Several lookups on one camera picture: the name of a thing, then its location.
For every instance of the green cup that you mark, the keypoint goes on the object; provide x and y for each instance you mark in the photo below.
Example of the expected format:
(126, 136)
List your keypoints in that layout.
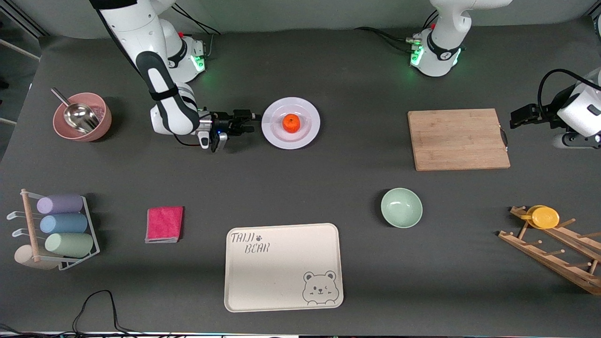
(70, 244)

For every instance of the pink bowl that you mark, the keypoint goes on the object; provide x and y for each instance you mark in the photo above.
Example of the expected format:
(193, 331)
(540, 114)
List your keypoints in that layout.
(101, 129)

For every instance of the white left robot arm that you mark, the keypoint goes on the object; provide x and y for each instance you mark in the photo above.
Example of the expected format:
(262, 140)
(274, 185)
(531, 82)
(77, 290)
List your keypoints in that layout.
(443, 47)

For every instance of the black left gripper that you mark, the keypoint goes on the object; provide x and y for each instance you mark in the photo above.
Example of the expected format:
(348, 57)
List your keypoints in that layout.
(544, 117)

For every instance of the yellow cup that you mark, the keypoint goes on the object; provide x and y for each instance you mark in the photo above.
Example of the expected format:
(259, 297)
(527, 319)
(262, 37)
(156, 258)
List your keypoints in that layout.
(544, 218)

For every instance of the wooden peg dish rack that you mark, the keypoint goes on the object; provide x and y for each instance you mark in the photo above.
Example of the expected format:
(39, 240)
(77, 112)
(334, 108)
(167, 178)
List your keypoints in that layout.
(554, 260)

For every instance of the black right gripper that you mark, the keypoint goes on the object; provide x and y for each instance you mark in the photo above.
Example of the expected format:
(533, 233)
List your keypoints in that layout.
(222, 123)

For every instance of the cream bear print tray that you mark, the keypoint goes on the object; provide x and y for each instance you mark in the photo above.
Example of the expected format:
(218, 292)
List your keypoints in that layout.
(277, 277)

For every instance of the pink folded cloth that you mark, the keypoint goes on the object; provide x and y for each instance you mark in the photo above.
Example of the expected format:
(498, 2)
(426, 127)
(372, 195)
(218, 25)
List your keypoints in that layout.
(164, 224)

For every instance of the white round plate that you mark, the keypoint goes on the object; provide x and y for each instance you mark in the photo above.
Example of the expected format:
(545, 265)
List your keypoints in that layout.
(305, 108)

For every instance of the beige cup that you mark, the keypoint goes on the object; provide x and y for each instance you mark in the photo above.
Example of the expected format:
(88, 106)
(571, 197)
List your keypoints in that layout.
(23, 258)

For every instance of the light green bowl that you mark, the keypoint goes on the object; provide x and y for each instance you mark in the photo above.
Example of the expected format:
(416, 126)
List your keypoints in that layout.
(401, 208)

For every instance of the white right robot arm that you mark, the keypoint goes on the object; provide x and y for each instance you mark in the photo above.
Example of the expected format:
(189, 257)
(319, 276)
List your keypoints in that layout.
(173, 112)

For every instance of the metal scoop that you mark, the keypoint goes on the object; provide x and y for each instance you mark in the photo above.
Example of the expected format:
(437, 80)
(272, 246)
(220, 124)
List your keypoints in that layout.
(80, 117)

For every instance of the wooden cutting board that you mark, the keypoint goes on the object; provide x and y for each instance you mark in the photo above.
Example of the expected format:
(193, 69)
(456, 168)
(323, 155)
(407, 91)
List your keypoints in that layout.
(455, 141)

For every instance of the blue cup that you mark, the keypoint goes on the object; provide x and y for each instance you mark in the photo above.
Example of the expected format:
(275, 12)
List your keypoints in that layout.
(65, 224)

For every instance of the orange fruit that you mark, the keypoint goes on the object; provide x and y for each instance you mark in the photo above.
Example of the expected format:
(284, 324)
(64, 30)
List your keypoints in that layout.
(291, 123)

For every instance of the purple cup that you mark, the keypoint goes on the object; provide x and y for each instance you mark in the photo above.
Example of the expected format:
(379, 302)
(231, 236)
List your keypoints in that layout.
(61, 204)

